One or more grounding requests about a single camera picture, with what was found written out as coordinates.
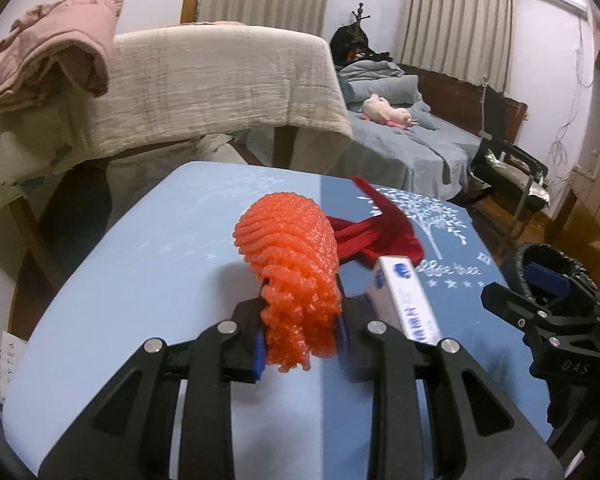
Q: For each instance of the red cloth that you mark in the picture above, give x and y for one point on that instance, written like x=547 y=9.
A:
x=380 y=235

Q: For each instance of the silver cushion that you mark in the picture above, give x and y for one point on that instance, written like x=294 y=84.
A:
x=510 y=172

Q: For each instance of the bed with grey sheet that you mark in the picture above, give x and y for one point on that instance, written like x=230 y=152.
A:
x=410 y=150

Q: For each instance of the grey pillow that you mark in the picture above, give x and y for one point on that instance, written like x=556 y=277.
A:
x=390 y=90

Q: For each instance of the black chair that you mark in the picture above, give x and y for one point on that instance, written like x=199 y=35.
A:
x=495 y=110

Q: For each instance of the black trash bin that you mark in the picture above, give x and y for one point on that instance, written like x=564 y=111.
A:
x=517 y=265

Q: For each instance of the beige woven blanket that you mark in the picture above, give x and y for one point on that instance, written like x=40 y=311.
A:
x=220 y=80

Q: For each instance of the orange foam fruit net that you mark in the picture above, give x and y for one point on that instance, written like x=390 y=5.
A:
x=290 y=250

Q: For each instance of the pink plush toy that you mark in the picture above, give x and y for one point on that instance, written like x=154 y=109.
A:
x=387 y=110

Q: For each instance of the blue printed tablecloth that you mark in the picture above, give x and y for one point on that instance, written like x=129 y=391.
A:
x=155 y=270

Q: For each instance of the black clothing pile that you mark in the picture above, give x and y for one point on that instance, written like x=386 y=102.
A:
x=352 y=45

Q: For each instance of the white printed cloth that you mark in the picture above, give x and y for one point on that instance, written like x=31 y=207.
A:
x=25 y=150

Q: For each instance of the wooden furniture frame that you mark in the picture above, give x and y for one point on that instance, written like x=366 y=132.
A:
x=286 y=147

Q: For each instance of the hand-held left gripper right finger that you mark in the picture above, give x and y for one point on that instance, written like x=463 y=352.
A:
x=360 y=355

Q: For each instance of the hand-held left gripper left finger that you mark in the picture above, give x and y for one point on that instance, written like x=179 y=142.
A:
x=240 y=350

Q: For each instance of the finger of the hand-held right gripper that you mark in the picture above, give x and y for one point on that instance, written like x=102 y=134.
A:
x=550 y=280
x=510 y=305

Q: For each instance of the dark coat rack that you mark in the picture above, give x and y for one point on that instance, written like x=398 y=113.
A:
x=360 y=14

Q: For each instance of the grey duvet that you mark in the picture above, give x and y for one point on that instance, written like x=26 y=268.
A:
x=370 y=70

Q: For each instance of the pink padded jacket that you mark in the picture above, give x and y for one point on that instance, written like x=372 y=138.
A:
x=55 y=35

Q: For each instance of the cream cloth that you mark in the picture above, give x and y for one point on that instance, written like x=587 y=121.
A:
x=180 y=160

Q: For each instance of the white cardboard box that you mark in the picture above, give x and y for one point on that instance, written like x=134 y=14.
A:
x=400 y=290

